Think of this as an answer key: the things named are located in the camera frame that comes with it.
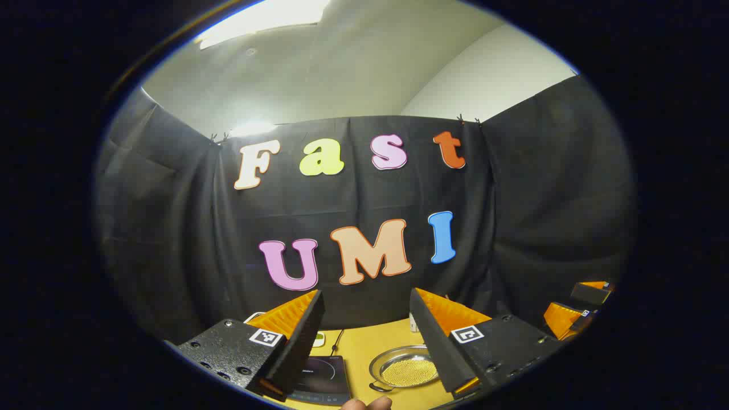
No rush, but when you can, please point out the pile of yellow soybeans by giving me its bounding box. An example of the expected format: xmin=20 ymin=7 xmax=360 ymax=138
xmin=380 ymin=358 xmax=439 ymax=388

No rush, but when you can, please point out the steel pot with black handle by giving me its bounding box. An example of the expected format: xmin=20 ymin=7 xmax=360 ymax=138
xmin=368 ymin=344 xmax=440 ymax=393

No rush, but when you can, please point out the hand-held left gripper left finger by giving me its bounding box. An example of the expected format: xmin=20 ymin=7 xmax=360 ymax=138
xmin=164 ymin=289 xmax=325 ymax=403

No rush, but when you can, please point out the ceiling light panel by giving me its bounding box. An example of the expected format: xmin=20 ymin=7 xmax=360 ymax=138
xmin=194 ymin=0 xmax=332 ymax=51

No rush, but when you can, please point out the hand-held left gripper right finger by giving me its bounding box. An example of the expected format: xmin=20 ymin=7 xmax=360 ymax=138
xmin=409 ymin=287 xmax=563 ymax=399

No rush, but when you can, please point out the black backdrop cloth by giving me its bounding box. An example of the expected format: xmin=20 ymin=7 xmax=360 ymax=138
xmin=94 ymin=74 xmax=636 ymax=348

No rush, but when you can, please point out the black induction cooktop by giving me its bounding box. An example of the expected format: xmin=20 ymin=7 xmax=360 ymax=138
xmin=286 ymin=355 xmax=352 ymax=406

